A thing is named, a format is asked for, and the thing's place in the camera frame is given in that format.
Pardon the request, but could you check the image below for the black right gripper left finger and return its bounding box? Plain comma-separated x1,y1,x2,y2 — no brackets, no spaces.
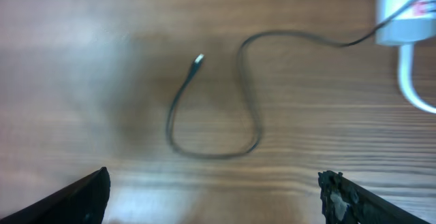
1,167,110,224

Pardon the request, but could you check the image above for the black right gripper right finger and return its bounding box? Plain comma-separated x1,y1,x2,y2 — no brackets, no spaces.
318,171,429,224

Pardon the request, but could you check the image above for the black USB charging cable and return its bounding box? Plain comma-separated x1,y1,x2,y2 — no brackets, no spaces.
165,0,436,160

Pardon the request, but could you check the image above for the white power strip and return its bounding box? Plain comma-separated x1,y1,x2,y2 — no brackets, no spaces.
375,0,435,46

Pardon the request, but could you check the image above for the white power strip cord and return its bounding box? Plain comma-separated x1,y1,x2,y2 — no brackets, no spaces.
397,43,436,115

